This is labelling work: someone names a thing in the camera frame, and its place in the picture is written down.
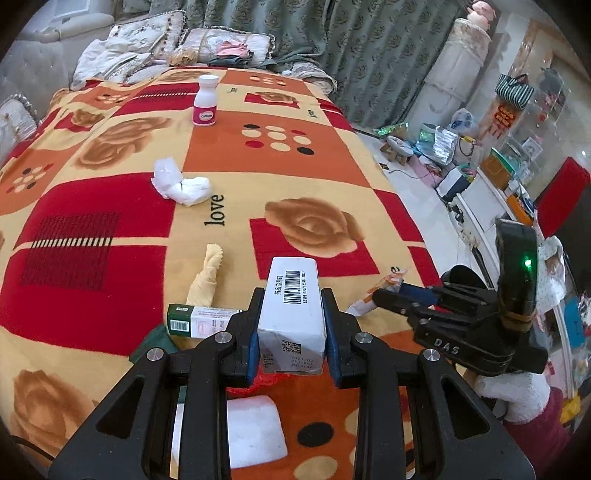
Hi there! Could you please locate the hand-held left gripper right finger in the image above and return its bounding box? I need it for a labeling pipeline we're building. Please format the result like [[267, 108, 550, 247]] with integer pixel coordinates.
[[321, 288, 536, 480]]

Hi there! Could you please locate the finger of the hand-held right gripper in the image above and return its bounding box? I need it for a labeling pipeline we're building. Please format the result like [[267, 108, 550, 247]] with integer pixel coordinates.
[[373, 288, 462, 324], [399, 282, 497, 308]]

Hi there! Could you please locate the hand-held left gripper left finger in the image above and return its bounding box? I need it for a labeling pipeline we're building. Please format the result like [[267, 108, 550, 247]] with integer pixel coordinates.
[[48, 287, 265, 480]]

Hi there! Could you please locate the black round bin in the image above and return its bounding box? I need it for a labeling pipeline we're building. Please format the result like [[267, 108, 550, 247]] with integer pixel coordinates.
[[438, 264, 497, 291]]

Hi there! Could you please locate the orange white sachet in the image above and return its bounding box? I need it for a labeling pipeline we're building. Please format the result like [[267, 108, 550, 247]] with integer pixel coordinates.
[[347, 267, 411, 318]]

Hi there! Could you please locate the white barcode medicine box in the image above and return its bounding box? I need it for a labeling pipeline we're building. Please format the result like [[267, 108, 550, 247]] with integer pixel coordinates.
[[256, 256, 328, 376]]

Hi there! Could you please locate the green white medicine box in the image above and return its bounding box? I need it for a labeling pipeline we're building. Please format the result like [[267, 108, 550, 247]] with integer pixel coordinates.
[[166, 304, 245, 339]]

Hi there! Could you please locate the white foam block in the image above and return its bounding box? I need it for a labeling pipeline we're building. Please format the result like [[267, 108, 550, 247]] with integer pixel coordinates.
[[173, 393, 289, 472]]

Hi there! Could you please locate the white cabinet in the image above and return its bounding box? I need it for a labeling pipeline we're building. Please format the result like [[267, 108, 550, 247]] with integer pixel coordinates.
[[455, 166, 541, 259]]

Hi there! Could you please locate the white cooler box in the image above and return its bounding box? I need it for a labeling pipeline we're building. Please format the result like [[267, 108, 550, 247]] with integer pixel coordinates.
[[436, 167, 474, 201]]

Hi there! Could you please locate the orange paper bag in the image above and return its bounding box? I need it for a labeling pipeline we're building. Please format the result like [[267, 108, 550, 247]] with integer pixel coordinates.
[[480, 148, 515, 190]]

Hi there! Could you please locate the silver foil bag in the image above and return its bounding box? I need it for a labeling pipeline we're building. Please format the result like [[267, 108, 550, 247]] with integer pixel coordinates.
[[427, 129, 460, 164]]

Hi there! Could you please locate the printed rose blanket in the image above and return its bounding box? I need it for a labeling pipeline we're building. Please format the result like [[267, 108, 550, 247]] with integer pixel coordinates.
[[0, 67, 467, 480]]

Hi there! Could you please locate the red panel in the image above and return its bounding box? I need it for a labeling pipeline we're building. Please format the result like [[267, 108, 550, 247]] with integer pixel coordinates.
[[536, 157, 591, 241]]

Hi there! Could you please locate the small wooden stool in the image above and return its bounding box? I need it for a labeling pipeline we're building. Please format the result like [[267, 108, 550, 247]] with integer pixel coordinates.
[[379, 135, 416, 168]]

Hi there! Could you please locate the crumpled white tissue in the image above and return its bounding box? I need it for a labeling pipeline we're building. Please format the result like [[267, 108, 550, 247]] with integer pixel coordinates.
[[151, 158, 212, 207]]

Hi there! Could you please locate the white plastic bag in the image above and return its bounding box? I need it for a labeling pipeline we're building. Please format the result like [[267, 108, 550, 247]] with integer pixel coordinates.
[[447, 108, 478, 134]]

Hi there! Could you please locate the striped tote bag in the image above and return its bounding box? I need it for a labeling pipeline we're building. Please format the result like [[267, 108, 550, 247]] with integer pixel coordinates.
[[495, 73, 535, 110]]

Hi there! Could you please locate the lace covered air conditioner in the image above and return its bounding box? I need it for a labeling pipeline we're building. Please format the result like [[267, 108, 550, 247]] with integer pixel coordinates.
[[422, 17, 492, 112]]

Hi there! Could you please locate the white bottle pink label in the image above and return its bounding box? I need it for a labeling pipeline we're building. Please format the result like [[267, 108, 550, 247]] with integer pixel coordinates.
[[192, 75, 219, 126]]

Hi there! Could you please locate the green patterned curtain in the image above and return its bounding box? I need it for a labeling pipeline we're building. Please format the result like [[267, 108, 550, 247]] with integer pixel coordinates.
[[122, 0, 472, 130]]

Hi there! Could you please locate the pink soft toy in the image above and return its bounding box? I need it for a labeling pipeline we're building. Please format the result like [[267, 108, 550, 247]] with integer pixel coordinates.
[[466, 0, 502, 24]]

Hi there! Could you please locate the folded clothes pile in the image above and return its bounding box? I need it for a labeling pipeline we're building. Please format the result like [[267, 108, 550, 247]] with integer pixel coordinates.
[[208, 39, 254, 68]]

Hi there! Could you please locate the embroidered bolster pillow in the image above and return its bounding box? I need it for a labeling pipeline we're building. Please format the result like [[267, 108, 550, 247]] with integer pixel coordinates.
[[0, 95, 40, 160]]

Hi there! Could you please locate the embroidered beaded cushion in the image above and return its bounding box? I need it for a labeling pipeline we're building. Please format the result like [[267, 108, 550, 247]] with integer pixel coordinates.
[[108, 10, 188, 61]]

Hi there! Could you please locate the grey tufted sofa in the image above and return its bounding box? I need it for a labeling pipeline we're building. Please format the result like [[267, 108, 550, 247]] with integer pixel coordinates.
[[0, 14, 116, 121]]

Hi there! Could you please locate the red wall hanging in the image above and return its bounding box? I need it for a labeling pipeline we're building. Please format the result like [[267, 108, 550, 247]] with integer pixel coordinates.
[[485, 99, 520, 139]]

